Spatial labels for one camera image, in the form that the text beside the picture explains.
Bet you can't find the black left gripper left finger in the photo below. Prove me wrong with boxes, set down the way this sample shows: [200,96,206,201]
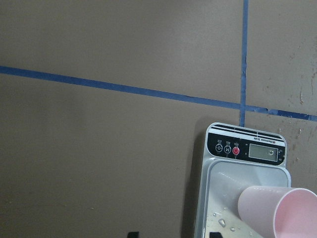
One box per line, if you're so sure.
[127,231,139,238]

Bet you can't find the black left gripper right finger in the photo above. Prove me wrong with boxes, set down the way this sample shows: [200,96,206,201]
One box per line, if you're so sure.
[209,232,222,238]

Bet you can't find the pink plastic cup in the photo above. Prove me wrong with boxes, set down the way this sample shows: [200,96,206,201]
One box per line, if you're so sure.
[238,186,317,238]

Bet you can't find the white digital kitchen scale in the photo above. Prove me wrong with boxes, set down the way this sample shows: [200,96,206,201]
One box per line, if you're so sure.
[194,122,291,238]

